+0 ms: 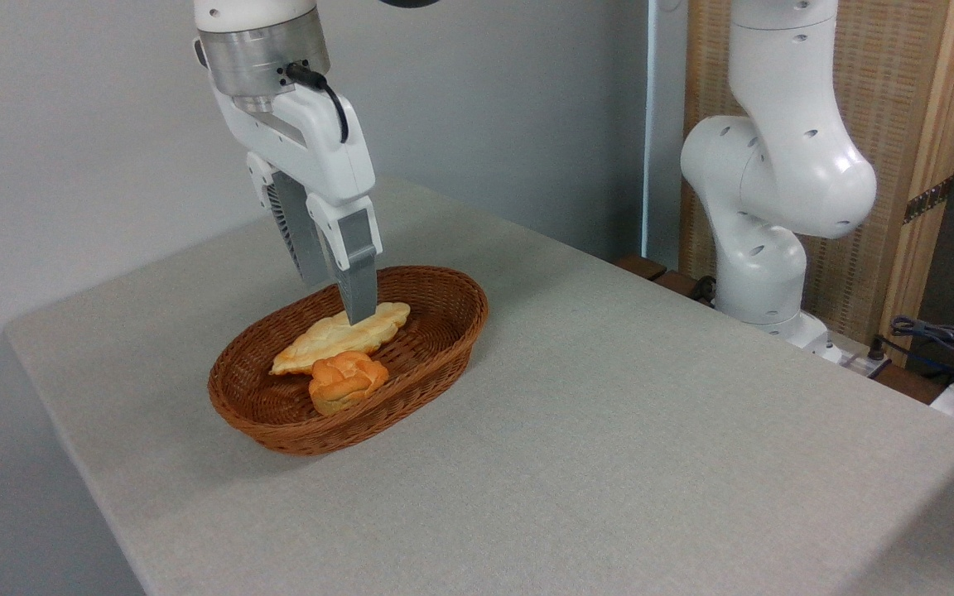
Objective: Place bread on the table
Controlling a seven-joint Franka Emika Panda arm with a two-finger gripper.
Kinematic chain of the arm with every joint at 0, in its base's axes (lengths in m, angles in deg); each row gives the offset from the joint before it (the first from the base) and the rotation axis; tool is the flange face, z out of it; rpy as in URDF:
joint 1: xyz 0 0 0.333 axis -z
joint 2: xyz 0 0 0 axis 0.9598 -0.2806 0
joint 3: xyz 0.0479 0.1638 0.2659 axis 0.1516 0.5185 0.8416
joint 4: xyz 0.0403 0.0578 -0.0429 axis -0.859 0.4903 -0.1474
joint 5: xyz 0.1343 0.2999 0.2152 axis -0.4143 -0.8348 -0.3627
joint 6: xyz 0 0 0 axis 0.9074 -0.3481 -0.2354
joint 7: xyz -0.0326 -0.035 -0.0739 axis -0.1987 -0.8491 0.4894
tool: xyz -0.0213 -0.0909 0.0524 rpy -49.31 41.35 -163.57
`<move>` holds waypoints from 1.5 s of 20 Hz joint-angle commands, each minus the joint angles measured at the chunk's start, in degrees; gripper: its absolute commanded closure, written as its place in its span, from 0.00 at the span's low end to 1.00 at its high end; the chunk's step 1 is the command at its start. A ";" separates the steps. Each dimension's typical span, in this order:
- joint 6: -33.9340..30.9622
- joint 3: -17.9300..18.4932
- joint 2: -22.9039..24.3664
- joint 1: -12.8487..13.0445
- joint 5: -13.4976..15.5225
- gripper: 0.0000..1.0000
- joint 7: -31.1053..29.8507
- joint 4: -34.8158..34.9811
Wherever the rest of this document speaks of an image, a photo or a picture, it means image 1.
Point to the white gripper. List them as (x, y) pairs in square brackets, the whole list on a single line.
[(320, 149)]

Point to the pale yellow bread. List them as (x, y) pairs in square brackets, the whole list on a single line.
[(336, 335)]

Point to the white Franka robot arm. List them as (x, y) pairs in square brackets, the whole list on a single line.
[(783, 165)]

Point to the round orange knotted bread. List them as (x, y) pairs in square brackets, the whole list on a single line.
[(346, 381)]

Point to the brown wicker oval basket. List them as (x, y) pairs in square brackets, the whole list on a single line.
[(436, 348)]

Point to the black plug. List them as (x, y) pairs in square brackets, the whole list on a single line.
[(877, 348)]

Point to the white vertical frame post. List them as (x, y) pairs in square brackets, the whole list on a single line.
[(663, 124)]

